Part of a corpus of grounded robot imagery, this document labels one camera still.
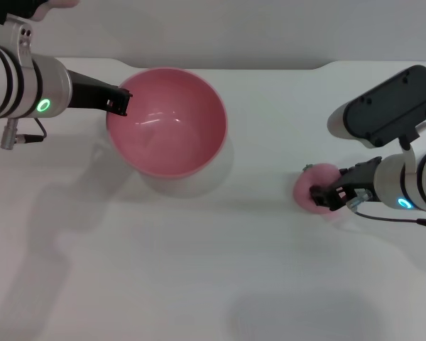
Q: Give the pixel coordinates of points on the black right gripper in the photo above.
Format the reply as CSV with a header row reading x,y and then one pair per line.
x,y
360,177

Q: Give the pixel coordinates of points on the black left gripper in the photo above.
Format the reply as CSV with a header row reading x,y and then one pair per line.
x,y
87,94

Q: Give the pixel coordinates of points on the pink fuzzy peach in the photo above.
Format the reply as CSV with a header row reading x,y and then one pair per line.
x,y
303,192

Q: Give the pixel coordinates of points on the pink bowl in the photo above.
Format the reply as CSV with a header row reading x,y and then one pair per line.
x,y
170,124

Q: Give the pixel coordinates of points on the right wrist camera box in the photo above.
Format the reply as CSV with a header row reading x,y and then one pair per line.
x,y
387,106

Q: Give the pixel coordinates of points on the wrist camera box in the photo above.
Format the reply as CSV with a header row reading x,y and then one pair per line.
x,y
21,9
387,106

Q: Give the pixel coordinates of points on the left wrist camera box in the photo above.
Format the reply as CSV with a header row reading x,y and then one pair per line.
x,y
21,9

